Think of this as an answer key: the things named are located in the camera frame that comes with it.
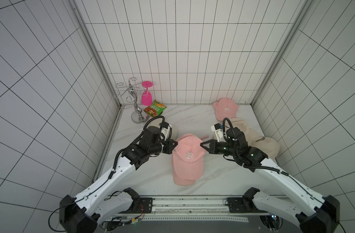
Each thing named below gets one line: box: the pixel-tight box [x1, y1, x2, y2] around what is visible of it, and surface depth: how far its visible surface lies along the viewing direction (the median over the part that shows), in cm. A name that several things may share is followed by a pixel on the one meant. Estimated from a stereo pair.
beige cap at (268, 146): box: [250, 135, 281, 160], surface depth 90 cm
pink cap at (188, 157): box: [172, 133, 207, 181], surface depth 74 cm
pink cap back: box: [212, 97, 239, 122], surface depth 116 cm
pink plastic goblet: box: [141, 81, 154, 107], surface depth 104 cm
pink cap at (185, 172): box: [171, 159, 204, 186], surface depth 74 cm
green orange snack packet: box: [143, 99, 168, 117], surface depth 109 cm
